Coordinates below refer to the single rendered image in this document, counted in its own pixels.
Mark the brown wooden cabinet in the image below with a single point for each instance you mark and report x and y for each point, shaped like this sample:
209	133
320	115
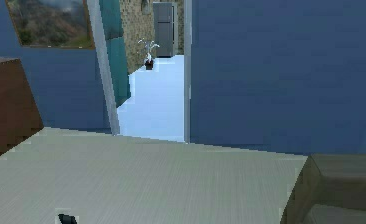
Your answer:
11	103

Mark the white house plant black pot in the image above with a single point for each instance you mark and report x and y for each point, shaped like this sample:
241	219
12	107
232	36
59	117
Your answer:
149	53

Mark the framed landscape picture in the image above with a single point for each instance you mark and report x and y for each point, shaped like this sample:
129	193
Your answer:
51	23

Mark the olive green sofa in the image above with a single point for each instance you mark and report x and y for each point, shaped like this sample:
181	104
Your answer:
337	190

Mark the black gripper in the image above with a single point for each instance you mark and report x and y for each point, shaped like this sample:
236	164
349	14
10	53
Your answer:
67	219

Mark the grey fridge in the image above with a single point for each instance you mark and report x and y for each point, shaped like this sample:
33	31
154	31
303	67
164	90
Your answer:
164	30

